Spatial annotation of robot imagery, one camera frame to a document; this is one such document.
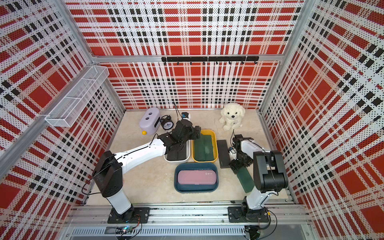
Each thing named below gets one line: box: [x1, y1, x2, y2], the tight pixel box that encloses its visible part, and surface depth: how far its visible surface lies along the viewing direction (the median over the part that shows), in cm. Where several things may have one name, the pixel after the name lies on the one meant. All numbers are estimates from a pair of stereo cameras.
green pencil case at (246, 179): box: [236, 167, 255, 193], surface depth 86 cm
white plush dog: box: [218, 103, 246, 131], surface depth 99 cm
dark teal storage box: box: [173, 162, 219, 193], surface depth 86 cm
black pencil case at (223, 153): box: [216, 139, 231, 169], surface depth 93 cm
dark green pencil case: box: [194, 135, 212, 161], surface depth 97 cm
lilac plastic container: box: [139, 107, 161, 135], surface depth 104 cm
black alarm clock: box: [160, 115, 174, 131], surface depth 107 cm
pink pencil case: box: [177, 170, 217, 185], surface depth 86 cm
